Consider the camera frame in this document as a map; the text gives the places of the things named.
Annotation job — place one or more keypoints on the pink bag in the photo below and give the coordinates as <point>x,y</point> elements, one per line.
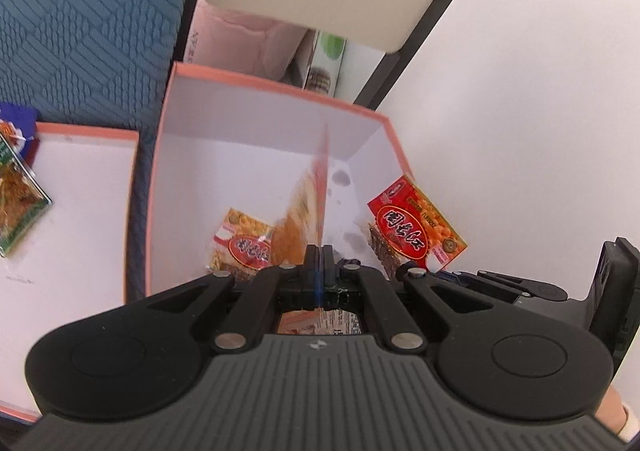
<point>235,38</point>

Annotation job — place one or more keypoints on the person's right forearm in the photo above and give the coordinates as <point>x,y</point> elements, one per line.
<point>612,413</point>

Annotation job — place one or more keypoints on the white box with pink rim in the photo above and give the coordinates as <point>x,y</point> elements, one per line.
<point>240,141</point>

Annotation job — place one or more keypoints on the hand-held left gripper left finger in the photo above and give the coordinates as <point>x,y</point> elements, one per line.
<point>314,281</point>

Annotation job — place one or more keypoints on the green snack packet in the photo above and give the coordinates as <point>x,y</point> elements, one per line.
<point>15,201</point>

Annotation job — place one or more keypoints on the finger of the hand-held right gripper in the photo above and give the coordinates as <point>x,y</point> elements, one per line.
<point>530,288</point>

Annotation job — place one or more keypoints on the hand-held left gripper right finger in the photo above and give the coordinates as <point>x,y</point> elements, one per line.
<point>327,281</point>

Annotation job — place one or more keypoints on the blue snack packet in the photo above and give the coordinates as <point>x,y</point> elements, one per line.
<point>20,121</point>

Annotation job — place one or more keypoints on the white box lid pink rim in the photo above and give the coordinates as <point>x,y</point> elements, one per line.
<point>80,256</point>

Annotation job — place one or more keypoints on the orange snack packet red label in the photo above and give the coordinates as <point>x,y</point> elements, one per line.
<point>240,241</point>

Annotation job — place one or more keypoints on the green and white box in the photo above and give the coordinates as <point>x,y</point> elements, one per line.
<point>325,61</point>

